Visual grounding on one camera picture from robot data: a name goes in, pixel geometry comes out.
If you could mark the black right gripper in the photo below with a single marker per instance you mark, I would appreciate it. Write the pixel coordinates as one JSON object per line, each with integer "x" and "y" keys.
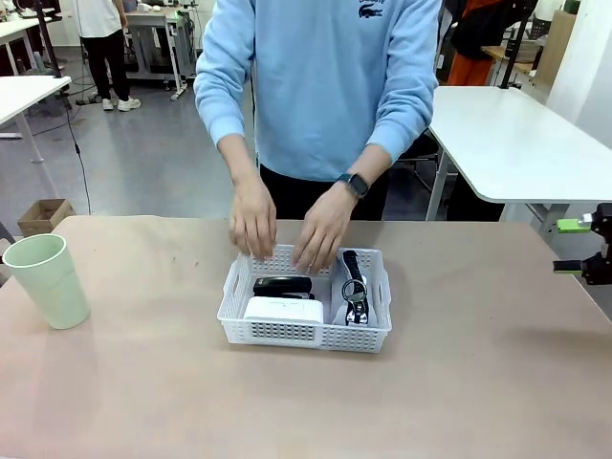
{"x": 605, "y": 239}

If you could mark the black stapler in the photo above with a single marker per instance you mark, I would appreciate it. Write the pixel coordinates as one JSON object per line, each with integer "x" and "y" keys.
{"x": 282, "y": 285}

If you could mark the white digital alarm clock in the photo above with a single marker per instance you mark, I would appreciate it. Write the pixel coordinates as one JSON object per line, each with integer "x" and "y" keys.
{"x": 284, "y": 310}

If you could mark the person's left forearm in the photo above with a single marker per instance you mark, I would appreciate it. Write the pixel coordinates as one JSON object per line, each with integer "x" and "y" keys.
{"x": 378, "y": 158}

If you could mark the person's right forearm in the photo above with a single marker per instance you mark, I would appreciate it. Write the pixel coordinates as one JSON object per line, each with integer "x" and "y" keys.
{"x": 239, "y": 158}

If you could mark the white perforated plastic basket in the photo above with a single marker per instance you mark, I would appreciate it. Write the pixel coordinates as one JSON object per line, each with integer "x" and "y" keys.
{"x": 354, "y": 337}

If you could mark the person's left hand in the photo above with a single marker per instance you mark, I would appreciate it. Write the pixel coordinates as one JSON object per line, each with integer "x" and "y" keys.
{"x": 325, "y": 229}

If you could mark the person's right hand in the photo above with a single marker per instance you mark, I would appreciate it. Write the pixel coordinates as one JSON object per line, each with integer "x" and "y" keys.
{"x": 253, "y": 215}

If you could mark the large white side table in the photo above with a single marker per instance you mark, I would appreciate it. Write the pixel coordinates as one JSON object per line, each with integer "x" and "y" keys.
{"x": 516, "y": 138}

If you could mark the wooden background desk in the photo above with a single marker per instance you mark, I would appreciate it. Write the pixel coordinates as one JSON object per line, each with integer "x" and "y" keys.
{"x": 521, "y": 52}

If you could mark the black stand pole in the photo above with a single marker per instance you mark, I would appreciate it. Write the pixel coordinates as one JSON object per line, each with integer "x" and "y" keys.
{"x": 514, "y": 48}

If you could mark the black sports wristwatch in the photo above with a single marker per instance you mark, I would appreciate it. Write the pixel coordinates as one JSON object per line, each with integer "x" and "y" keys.
{"x": 355, "y": 290}

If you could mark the bystander in orange clothes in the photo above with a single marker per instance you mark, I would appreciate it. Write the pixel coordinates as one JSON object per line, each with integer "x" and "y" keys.
{"x": 478, "y": 43}

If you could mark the dark smartwatch on wrist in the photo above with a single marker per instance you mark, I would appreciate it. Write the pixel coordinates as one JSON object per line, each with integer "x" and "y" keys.
{"x": 355, "y": 184}

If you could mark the grey watch cushion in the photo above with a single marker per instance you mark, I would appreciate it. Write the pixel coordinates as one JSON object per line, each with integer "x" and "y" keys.
{"x": 337, "y": 291}

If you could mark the person in blue sweater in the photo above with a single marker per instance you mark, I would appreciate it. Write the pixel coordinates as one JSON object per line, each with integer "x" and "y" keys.
{"x": 325, "y": 86}

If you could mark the grey background workbench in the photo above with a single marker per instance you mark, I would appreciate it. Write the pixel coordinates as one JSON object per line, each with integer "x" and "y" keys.
{"x": 158, "y": 33}

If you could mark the bystander in white shirt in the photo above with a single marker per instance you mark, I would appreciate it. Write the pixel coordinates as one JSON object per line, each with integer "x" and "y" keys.
{"x": 102, "y": 28}

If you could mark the pale green plastic cup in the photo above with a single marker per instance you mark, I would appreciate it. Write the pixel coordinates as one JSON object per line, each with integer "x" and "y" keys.
{"x": 50, "y": 291}

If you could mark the small cardboard box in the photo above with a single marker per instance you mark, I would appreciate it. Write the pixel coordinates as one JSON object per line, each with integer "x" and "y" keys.
{"x": 45, "y": 215}

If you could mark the white background table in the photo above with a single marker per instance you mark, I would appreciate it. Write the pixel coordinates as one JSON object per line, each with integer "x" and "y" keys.
{"x": 24, "y": 95}

